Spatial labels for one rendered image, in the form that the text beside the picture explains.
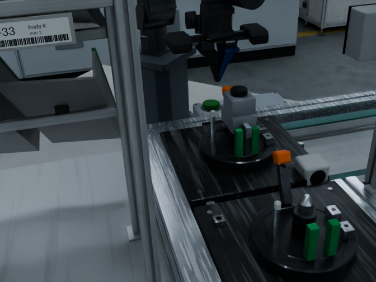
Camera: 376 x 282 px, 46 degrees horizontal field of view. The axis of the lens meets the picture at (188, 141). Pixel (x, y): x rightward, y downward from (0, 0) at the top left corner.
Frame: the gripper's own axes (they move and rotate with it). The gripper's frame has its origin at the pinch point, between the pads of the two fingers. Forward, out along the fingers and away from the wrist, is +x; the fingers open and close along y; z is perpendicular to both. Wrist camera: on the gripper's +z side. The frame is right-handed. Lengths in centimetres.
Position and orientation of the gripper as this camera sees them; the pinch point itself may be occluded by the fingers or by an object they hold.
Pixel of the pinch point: (217, 64)
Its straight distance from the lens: 87.4
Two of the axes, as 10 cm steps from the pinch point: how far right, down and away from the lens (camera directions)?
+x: 0.4, 8.7, 4.9
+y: -9.7, 1.6, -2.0
